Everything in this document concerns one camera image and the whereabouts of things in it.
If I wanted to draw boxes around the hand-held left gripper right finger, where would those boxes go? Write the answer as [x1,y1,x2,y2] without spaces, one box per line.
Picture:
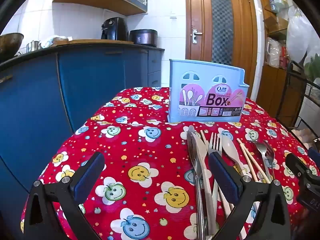
[208,151,292,240]

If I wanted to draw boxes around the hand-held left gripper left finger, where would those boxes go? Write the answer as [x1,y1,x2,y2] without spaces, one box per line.
[23,152,105,240]

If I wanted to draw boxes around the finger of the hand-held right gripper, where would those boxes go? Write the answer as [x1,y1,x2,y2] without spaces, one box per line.
[286,152,319,180]

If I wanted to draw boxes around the beige plastic knife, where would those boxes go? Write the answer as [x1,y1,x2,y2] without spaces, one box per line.
[192,133,217,235]

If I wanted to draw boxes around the metal fork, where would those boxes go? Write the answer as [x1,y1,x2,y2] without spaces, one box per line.
[264,141,277,180]
[250,140,272,180]

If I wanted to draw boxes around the beige plastic spoon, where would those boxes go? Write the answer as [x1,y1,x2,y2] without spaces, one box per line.
[221,135,247,178]

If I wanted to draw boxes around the beige plastic fork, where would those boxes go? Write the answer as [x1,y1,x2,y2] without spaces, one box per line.
[209,132,223,232]

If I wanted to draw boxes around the metal table knife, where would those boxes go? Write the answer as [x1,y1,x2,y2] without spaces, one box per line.
[187,125,207,240]

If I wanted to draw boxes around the light blue utensil holder box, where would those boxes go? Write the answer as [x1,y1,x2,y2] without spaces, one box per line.
[167,59,250,125]

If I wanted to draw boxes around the pile of eggs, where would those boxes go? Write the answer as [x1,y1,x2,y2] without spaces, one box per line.
[295,127,320,148]

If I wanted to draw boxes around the red smiley flower tablecloth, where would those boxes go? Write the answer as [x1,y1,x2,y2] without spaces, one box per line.
[20,87,320,240]

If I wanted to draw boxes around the wooden shelf unit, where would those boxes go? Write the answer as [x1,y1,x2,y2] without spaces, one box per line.
[257,0,302,121]

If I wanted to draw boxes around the blue kitchen counter cabinet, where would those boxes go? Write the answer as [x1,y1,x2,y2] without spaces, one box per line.
[0,40,165,205]

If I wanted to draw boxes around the green leafy vegetables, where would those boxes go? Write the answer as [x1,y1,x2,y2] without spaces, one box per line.
[304,54,320,81]

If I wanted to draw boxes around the white plastic bag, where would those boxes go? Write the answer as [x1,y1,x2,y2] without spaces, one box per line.
[286,7,320,64]

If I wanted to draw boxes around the white cloth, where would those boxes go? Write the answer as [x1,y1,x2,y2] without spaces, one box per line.
[41,35,73,48]

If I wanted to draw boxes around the metal kettle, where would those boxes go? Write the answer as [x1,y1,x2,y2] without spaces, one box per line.
[26,40,42,53]

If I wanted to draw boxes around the dark rice cooker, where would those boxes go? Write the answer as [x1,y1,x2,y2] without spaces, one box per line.
[129,29,158,47]

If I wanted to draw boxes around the black air fryer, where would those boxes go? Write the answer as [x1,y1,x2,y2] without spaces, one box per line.
[101,17,128,41]

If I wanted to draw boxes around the metal wok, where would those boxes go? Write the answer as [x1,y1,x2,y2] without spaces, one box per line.
[0,33,24,61]

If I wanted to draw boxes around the wooden door with glass pane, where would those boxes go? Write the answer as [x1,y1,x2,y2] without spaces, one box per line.
[185,0,258,98]

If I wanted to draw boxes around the black wire rack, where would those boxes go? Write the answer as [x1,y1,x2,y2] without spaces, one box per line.
[285,60,320,142]

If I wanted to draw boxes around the metal door handle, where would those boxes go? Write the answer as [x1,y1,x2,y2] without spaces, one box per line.
[192,29,203,44]

